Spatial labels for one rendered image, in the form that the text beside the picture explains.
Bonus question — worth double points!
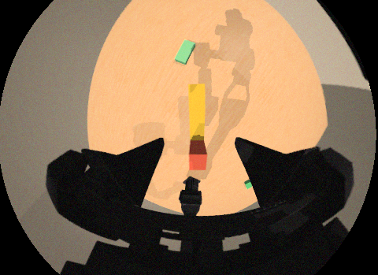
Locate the green rectangular bar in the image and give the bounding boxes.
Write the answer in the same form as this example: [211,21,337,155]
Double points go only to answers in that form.
[245,180,252,189]

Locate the light green rectangular block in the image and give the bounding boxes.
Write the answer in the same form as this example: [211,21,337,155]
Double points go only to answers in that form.
[174,40,196,65]

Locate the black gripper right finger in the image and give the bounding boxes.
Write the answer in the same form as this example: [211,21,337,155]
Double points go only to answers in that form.
[234,136,321,206]

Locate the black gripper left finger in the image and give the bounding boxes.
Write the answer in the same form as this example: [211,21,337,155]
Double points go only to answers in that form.
[81,137,165,208]

